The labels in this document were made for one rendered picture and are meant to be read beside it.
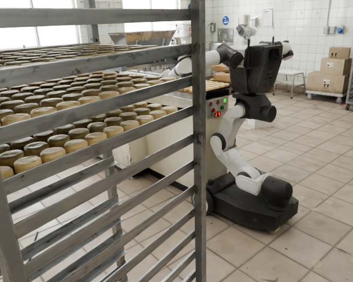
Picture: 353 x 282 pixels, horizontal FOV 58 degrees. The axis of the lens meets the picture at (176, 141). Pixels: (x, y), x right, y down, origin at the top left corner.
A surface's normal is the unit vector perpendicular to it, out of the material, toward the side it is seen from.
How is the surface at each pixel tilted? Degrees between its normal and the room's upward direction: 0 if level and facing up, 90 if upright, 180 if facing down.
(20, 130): 90
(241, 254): 0
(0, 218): 90
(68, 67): 90
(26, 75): 90
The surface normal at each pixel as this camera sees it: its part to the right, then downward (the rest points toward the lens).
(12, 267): 0.80, 0.18
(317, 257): -0.04, -0.93
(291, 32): -0.76, 0.26
